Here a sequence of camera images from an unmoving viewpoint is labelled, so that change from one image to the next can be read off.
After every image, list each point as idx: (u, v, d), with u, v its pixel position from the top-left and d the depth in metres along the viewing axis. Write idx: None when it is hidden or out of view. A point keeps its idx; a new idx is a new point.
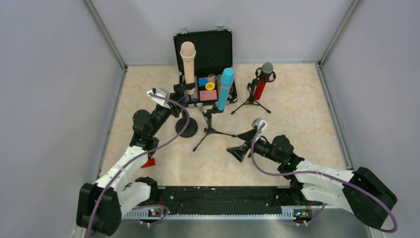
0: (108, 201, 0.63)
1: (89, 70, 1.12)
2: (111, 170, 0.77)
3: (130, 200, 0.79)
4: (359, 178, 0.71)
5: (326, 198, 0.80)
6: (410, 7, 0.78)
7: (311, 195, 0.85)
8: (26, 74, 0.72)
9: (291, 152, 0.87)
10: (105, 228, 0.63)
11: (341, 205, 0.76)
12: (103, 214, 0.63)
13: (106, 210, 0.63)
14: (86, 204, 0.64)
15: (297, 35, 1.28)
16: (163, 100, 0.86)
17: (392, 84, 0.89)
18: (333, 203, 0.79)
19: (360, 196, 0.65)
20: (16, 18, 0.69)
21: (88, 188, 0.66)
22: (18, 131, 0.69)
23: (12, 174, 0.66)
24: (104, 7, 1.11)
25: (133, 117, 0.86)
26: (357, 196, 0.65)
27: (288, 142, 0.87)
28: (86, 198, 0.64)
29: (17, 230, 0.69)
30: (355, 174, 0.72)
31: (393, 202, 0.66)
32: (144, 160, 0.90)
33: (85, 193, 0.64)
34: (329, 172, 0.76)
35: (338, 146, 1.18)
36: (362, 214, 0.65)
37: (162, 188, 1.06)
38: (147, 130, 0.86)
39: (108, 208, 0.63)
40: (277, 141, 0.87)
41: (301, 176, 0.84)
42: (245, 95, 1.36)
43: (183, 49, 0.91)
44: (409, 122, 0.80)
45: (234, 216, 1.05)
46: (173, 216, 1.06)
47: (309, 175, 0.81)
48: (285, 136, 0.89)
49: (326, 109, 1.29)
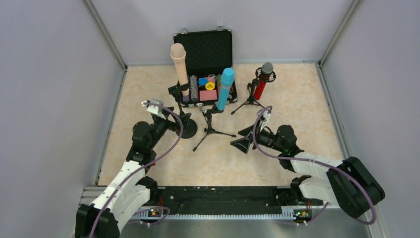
0: (105, 220, 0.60)
1: (90, 70, 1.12)
2: (107, 189, 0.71)
3: (127, 212, 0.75)
4: (348, 168, 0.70)
5: (318, 191, 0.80)
6: (410, 7, 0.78)
7: (306, 189, 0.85)
8: (27, 74, 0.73)
9: (293, 143, 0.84)
10: None
11: (329, 197, 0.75)
12: (101, 235, 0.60)
13: (105, 230, 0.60)
14: (83, 227, 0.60)
15: (298, 35, 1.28)
16: (157, 108, 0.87)
17: (391, 85, 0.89)
18: (324, 198, 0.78)
19: (343, 182, 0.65)
20: (16, 18, 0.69)
21: (86, 208, 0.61)
22: (19, 132, 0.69)
23: (12, 175, 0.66)
24: (104, 7, 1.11)
25: (134, 128, 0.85)
26: (340, 181, 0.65)
27: (294, 134, 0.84)
28: (83, 220, 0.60)
29: (17, 230, 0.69)
30: (345, 164, 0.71)
31: (379, 195, 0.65)
32: (141, 174, 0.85)
33: (82, 214, 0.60)
34: (321, 160, 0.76)
35: (338, 145, 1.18)
36: (342, 200, 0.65)
37: (162, 188, 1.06)
38: (146, 141, 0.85)
39: (106, 230, 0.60)
40: (281, 129, 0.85)
41: (296, 164, 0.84)
42: (245, 95, 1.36)
43: (173, 51, 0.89)
44: (409, 122, 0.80)
45: (234, 216, 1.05)
46: (173, 217, 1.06)
47: (303, 163, 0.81)
48: (290, 126, 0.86)
49: (326, 109, 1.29)
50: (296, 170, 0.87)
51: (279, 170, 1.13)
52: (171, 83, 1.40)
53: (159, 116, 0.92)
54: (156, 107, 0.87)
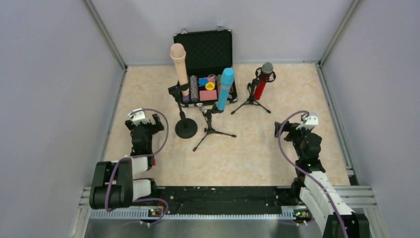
0: (125, 164, 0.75)
1: (89, 70, 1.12)
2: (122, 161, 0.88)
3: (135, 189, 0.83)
4: (353, 221, 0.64)
5: (313, 209, 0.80)
6: (410, 7, 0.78)
7: (304, 196, 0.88)
8: (26, 74, 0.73)
9: (314, 153, 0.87)
10: (122, 198, 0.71)
11: (319, 222, 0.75)
12: (119, 180, 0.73)
13: (122, 173, 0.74)
14: (102, 177, 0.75)
15: (298, 35, 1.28)
16: (142, 114, 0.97)
17: (390, 85, 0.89)
18: (315, 215, 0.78)
19: (335, 232, 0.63)
20: (16, 18, 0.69)
21: (104, 164, 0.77)
22: (18, 131, 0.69)
23: (11, 175, 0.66)
24: (104, 6, 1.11)
25: (132, 133, 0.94)
26: (334, 229, 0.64)
27: (319, 145, 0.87)
28: (102, 172, 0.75)
29: (18, 231, 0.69)
30: (352, 215, 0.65)
31: None
32: (145, 167, 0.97)
33: (101, 166, 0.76)
34: (333, 196, 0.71)
35: (337, 145, 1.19)
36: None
37: (162, 188, 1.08)
38: (144, 142, 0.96)
39: (123, 174, 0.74)
40: (308, 136, 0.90)
41: (309, 180, 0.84)
42: (245, 95, 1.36)
43: (174, 51, 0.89)
44: (409, 122, 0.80)
45: (234, 216, 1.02)
46: (173, 216, 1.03)
47: (314, 185, 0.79)
48: (321, 138, 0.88)
49: (326, 109, 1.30)
50: (306, 182, 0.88)
51: (279, 170, 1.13)
52: (171, 83, 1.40)
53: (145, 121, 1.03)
54: (142, 112, 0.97)
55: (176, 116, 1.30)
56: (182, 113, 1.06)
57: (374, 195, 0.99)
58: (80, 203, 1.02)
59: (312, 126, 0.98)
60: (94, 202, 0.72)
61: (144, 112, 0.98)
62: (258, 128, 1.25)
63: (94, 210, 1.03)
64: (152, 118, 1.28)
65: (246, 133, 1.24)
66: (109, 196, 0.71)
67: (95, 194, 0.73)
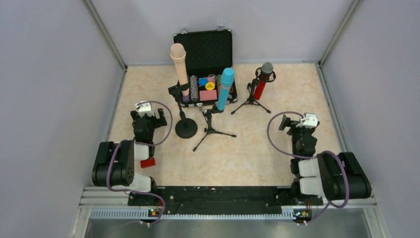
0: (128, 143, 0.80)
1: (89, 70, 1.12)
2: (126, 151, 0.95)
3: (133, 184, 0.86)
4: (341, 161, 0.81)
5: (312, 186, 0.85)
6: (410, 7, 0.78)
7: (304, 187, 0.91)
8: (26, 75, 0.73)
9: (310, 154, 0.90)
10: (123, 176, 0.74)
11: (318, 184, 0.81)
12: (122, 157, 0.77)
13: (126, 151, 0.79)
14: (106, 153, 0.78)
15: (298, 35, 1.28)
16: (149, 106, 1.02)
17: (390, 85, 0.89)
18: (316, 187, 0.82)
19: (328, 162, 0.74)
20: (16, 19, 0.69)
21: (107, 144, 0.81)
22: (18, 132, 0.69)
23: (11, 175, 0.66)
24: (104, 6, 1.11)
25: (134, 124, 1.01)
26: (327, 161, 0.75)
27: (314, 147, 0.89)
28: (105, 149, 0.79)
29: (18, 231, 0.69)
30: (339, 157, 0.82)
31: (363, 188, 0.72)
32: (145, 155, 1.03)
33: (106, 144, 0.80)
34: None
35: (337, 145, 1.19)
36: (326, 183, 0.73)
37: (161, 188, 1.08)
38: (145, 133, 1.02)
39: (126, 151, 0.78)
40: (305, 137, 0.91)
41: (302, 165, 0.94)
42: (245, 95, 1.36)
43: (173, 51, 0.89)
44: (409, 123, 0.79)
45: (234, 216, 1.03)
46: (173, 217, 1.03)
47: (307, 161, 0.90)
48: (317, 139, 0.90)
49: (326, 109, 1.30)
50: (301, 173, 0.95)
51: (279, 170, 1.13)
52: (172, 83, 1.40)
53: (147, 113, 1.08)
54: (148, 104, 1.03)
55: (176, 116, 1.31)
56: (182, 113, 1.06)
57: (374, 195, 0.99)
58: (80, 203, 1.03)
59: (312, 127, 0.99)
60: (96, 179, 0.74)
61: (150, 104, 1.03)
62: (258, 128, 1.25)
63: (94, 210, 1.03)
64: (157, 112, 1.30)
65: (246, 133, 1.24)
66: (111, 173, 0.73)
67: (98, 170, 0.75)
